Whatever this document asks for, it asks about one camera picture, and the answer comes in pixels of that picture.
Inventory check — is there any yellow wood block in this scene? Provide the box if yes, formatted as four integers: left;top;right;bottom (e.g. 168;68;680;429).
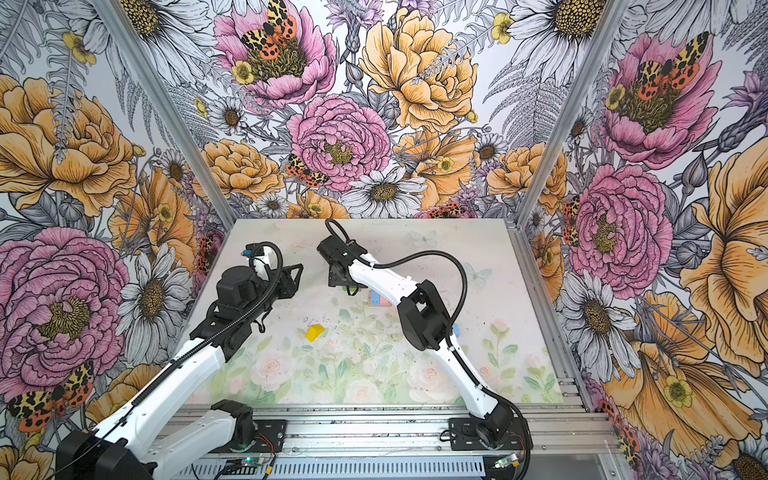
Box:
305;324;325;343

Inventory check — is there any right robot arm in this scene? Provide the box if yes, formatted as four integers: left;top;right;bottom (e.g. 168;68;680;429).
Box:
317;234;520;449

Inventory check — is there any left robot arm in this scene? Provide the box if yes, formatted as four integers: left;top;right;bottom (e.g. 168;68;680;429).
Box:
51;259;303;479

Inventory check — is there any vented metal grille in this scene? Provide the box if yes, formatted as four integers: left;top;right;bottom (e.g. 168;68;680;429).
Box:
175;456;486;479

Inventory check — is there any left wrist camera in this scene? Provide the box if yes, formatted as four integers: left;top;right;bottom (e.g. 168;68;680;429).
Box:
242;242;264;265

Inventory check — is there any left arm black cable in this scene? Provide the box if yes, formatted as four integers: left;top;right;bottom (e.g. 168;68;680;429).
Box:
59;241;284;475

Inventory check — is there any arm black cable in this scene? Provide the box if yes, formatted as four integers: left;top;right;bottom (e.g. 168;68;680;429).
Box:
324;218;532;480
59;241;284;475

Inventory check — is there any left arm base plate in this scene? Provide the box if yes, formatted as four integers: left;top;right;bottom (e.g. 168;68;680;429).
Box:
239;419;288;454

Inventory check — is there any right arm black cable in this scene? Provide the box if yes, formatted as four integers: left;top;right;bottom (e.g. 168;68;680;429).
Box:
324;218;532;480

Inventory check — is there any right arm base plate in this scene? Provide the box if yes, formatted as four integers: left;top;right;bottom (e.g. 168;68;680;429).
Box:
447;417;529;451

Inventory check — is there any aluminium rail frame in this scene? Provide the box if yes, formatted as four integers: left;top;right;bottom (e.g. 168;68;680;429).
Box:
253;404;620;457

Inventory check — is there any left corner aluminium post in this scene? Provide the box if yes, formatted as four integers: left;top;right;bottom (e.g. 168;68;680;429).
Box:
94;1;237;231

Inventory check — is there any corner aluminium post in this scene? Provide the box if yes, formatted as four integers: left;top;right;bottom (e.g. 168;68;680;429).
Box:
514;0;630;229
94;1;237;231

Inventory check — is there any right corner aluminium post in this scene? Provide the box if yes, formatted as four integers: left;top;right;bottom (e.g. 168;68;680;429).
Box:
514;0;630;229

